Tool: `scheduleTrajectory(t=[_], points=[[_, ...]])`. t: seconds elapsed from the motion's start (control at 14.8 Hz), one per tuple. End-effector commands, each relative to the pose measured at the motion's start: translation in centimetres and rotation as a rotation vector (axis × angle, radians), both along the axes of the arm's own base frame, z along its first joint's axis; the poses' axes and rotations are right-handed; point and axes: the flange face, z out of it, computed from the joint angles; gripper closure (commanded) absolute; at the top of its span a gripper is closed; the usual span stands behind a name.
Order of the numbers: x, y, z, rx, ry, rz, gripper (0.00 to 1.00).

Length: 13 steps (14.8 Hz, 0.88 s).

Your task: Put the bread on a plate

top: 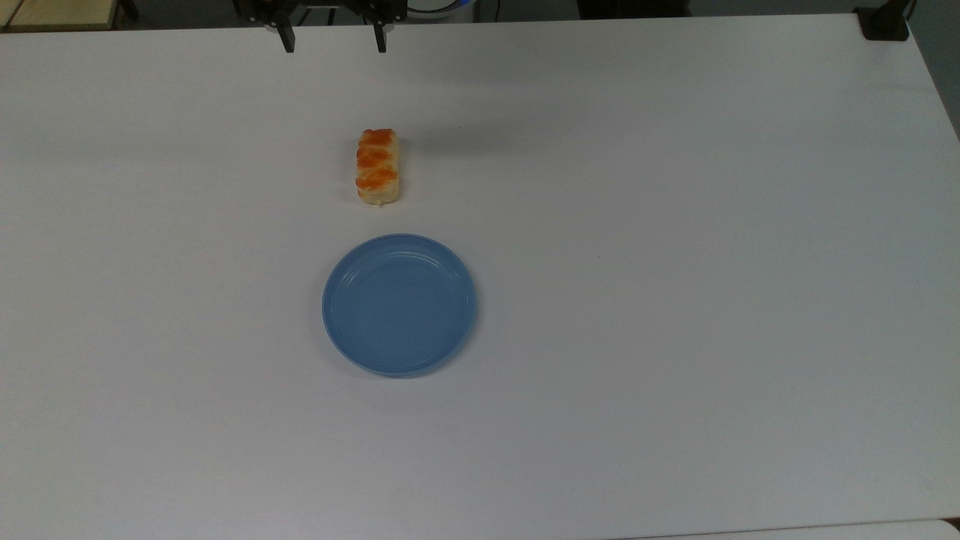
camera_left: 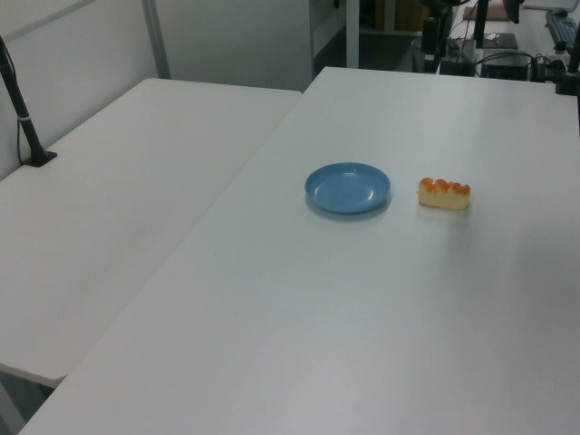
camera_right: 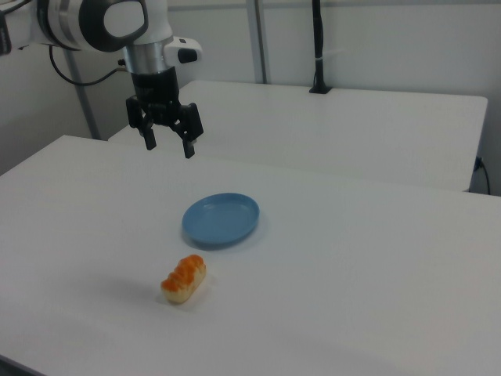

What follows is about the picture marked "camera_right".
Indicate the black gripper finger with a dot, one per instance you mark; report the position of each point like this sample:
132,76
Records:
189,129
148,135

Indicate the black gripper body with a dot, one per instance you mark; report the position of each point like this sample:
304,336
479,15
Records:
154,94

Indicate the toy bread with orange glaze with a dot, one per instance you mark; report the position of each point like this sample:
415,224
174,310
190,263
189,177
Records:
184,280

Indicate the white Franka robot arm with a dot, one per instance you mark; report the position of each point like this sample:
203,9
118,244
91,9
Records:
58,23

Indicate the blue plastic plate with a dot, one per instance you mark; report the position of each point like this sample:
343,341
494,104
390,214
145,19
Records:
221,219

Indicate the black pole on clamp base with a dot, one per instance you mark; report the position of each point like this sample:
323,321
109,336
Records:
319,47

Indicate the grey metal frame post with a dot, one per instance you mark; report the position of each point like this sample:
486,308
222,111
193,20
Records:
84,98

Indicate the grey metal partition post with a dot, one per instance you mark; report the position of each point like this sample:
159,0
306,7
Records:
261,39

